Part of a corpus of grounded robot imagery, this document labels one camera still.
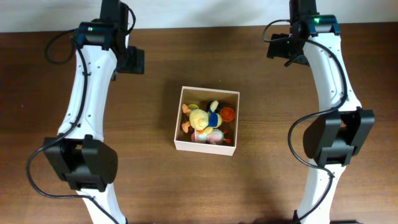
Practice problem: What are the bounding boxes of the orange round cage ball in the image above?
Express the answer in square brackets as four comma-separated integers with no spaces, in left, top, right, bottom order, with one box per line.
[220,107,236,123]

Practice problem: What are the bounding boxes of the white duck pink hat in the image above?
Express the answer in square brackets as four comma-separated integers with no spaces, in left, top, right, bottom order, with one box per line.
[191,129,232,145]

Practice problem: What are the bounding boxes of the black cable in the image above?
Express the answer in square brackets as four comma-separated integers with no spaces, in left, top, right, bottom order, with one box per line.
[25,4,137,224]
[262,19,349,224]

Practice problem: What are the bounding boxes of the right black cable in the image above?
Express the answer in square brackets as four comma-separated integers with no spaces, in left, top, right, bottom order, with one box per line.
[262,19,349,224]

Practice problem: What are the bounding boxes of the yellow plush duck toy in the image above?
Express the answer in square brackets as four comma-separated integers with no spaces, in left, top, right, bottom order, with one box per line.
[181,104,223,133]

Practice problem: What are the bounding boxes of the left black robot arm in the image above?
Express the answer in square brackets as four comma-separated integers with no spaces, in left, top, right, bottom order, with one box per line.
[40,0,144,223]

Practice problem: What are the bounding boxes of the black round puck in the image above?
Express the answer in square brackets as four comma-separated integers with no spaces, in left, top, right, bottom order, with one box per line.
[206,100,221,113]

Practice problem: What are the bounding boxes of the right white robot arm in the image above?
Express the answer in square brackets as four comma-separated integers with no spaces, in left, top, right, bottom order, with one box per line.
[263,0,375,223]

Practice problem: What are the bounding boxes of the white cardboard box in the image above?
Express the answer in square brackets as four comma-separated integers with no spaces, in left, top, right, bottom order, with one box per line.
[174,86,239,156]

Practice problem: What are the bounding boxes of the yellow rattle drum toy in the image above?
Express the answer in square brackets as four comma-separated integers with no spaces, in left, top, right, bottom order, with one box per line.
[188,104,199,110]

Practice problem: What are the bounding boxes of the left black cable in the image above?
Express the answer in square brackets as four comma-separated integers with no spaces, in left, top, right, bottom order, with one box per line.
[25,4,137,224]

